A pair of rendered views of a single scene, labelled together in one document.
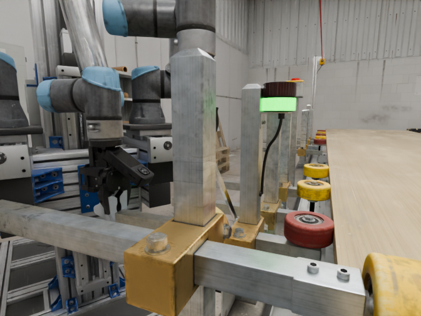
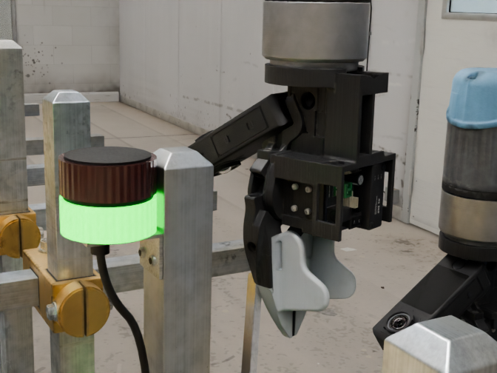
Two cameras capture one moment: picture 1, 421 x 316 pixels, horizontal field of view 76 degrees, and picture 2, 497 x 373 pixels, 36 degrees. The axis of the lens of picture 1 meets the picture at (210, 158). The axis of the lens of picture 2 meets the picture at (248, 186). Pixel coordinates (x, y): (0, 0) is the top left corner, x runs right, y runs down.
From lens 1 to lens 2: 0.96 m
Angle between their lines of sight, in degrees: 123
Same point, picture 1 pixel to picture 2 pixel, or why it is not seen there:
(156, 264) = (36, 250)
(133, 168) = (401, 306)
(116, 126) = (447, 209)
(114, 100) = (453, 148)
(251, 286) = not seen: outside the picture
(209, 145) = (49, 192)
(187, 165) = not seen: hidden behind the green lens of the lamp
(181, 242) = (39, 257)
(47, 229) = not seen: hidden behind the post
